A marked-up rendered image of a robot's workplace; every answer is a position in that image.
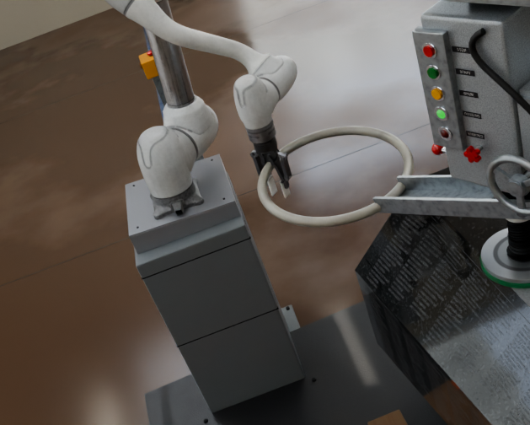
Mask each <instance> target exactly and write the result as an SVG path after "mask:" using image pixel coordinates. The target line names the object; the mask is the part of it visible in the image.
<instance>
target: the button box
mask: <svg viewBox="0 0 530 425"><path fill-rule="evenodd" d="M412 35H413V39H414V43H415V51H416V55H417V60H418V64H419V69H420V76H421V81H422V85H423V90H424V95H425V99H426V107H427V111H428V116H429V120H430V124H431V132H432V136H433V141H434V144H436V145H439V146H443V147H447V148H453V149H457V150H461V151H463V150H464V149H466V148H467V147H468V145H467V140H466V135H465V130H464V124H463V116H462V111H461V105H460V100H459V95H458V86H457V81H456V76H455V71H454V66H453V60H452V52H451V47H450V41H449V36H448V31H447V30H435V29H427V28H423V27H422V26H418V27H417V28H415V29H414V30H412ZM425 43H431V44H432V45H433V46H434V47H435V48H436V57H435V58H428V57H427V56H425V54H424V53H423V51H422V46H423V45H424V44H425ZM429 65H434V66H436V67H438V69H439V70H440V72H441V77H440V78H439V79H438V80H433V79H431V78H430V77H429V76H428V74H427V72H426V68H427V67H428V66H429ZM433 86H437V87H439V88H441V89H442V90H443V92H444V94H445V98H444V100H442V101H438V100H435V99H434V98H433V97H432V96H431V88H432V87H433ZM438 106H440V107H442V108H444V109H445V110H446V111H447V113H448V119H447V120H446V121H440V120H439V119H438V118H437V117H436V115H435V108H436V107H438ZM441 126H444V127H446V128H448V129H449V130H450V132H451V133H452V139H451V140H449V141H446V140H444V139H442V138H441V137H440V135H439V133H438V129H439V127H441Z"/></svg>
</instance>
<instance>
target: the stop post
mask: <svg viewBox="0 0 530 425"><path fill-rule="evenodd" d="M139 59H140V62H141V64H142V68H143V70H144V73H145V75H146V76H147V79H150V78H152V79H153V82H154V84H155V86H156V88H157V91H158V94H159V96H160V98H161V100H162V102H163V106H165V105H166V103H167V101H166V99H165V95H164V92H163V87H162V84H161V82H160V78H159V76H158V70H157V68H156V65H155V61H154V59H153V55H151V56H149V55H148V54H147V53H144V54H142V55H140V56H139Z"/></svg>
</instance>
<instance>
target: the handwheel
mask: <svg viewBox="0 0 530 425"><path fill-rule="evenodd" d="M505 163H511V164H517V165H520V166H522V167H523V168H524V169H526V171H525V172H524V173H523V174H514V175H513V176H511V175H509V174H507V173H506V172H505V171H504V170H503V169H501V168H499V167H498V166H499V165H501V164H505ZM495 174H496V175H498V176H499V177H501V178H502V179H503V180H504V181H506V189H507V190H508V192H509V193H510V194H511V195H512V196H515V197H516V198H517V204H516V203H514V202H512V201H511V200H509V199H508V198H507V197H506V196H505V195H504V194H503V193H502V192H501V190H500V188H499V187H498V185H497V184H496V181H495ZM486 180H487V183H488V186H489V188H490V191H491V192H492V194H493V195H494V197H495V198H496V199H497V201H498V202H499V203H501V204H502V205H503V206H504V207H506V208H507V209H509V210H511V211H513V212H514V213H518V214H521V215H525V216H530V207H526V204H525V198H524V195H525V194H526V193H527V192H528V191H529V190H530V160H528V159H525V158H523V157H521V156H517V155H514V154H503V155H500V156H498V157H496V158H494V159H492V160H491V162H490V164H489V165H488V167H487V170H486Z"/></svg>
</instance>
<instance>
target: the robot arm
mask: <svg viewBox="0 0 530 425"><path fill-rule="evenodd" d="M105 1H106V2H107V3H108V4H109V5H110V6H111V7H112V8H114V9H116V10H117V11H119V12H120V13H122V14H123V15H125V16H126V17H127V18H128V19H131V20H132V21H134V22H136V23H138V24H139V25H141V26H142V27H144V29H145V31H146V34H147V39H148V42H149V45H150V48H151V51H152V54H153V59H154V61H155V65H156V68H157V70H158V76H159V78H160V82H161V84H162V87H163V92H164V95H165V99H166V101H167V103H166V105H165V106H164V108H163V126H153V127H151V128H148V129H147V130H146V131H144V132H143V133H142V135H141V136H140V137H139V138H138V141H137V160H138V163H139V166H140V169H141V172H142V175H143V178H144V180H145V182H146V184H147V187H148V189H149V191H150V192H151V193H150V197H151V199H152V200H153V208H154V213H153V216H154V218H155V219H160V218H162V217H164V216H167V215H169V214H171V213H176V215H177V216H180V215H182V214H183V211H184V209H186V208H189V207H193V206H199V205H201V204H203V203H204V199H203V197H202V196H201V195H200V192H199V189H198V186H197V185H198V180H197V179H196V178H192V177H191V174H190V172H191V171H192V169H193V166H194V163H195V161H196V160H197V159H198V158H199V157H200V156H201V155H202V154H203V153H204V152H205V151H206V150H207V149H208V148H209V147H210V146H211V144H212V142H213V141H214V139H215V137H216V135H217V131H218V119H217V115H216V113H215V112H214V111H213V109H212V108H210V107H209V106H208V105H205V103H204V101H203V100H202V99H201V98H200V97H198V96H196V95H195V94H194V92H193V89H192V86H191V82H190V77H189V74H188V71H187V67H186V65H185V59H184V56H183V52H182V50H181V46H182V47H185V48H190V49H193V50H198V51H204V52H209V53H212V54H217V55H221V56H227V57H231V58H233V59H235V60H237V61H239V62H241V63H242V64H243V65H244V66H245V67H246V68H247V70H248V72H249V74H246V75H243V76H242V77H240V78H238V79H237V80H236V82H235V83H234V86H233V96H234V101H235V105H236V108H237V111H238V115H239V117H240V119H241V121H242V122H243V123H244V125H245V129H246V131H247V133H248V136H249V140H250V141H251V142H252V143H253V144H254V150H253V151H252V152H251V153H250V156H251V157H252V159H253V161H254V164H255V167H256V169H257V172H258V175H259V176H260V173H261V171H262V169H263V168H264V166H265V164H266V163H267V162H270V163H271V165H272V166H274V167H275V169H276V172H277V174H278V175H279V177H280V179H281V181H280V184H281V189H282V192H283V195H284V197H285V198H287V197H288V196H289V194H290V193H291V192H290V190H289V182H288V181H289V180H290V179H291V177H292V172H291V170H290V166H289V163H288V160H287V153H284V154H283V153H280V151H279V149H278V148H277V141H276V136H275V134H276V129H275V126H274V122H273V119H272V116H271V114H272V113H273V111H274V109H275V107H276V104H277V103H278V101H280V100H281V99H282V98H283V97H284V96H285V95H286V94H287V93H288V92H289V90H290V89H291V87H292V85H293V84H294V82H295V80H296V77H297V65H296V63H295V62H294V61H293V60H292V59H291V58H290V57H289V56H272V55H270V54H260V53H258V52H257V51H255V50H253V49H252V48H250V47H248V46H246V45H244V44H242V43H239V42H237V41H235V40H229V39H227V38H223V37H220V36H217V35H211V34H208V33H205V32H202V31H199V30H193V29H190V28H187V27H184V26H183V25H181V24H177V23H176V22H174V20H173V16H172V13H171V10H170V6H169V1H168V0H105ZM280 161H281V162H280Z"/></svg>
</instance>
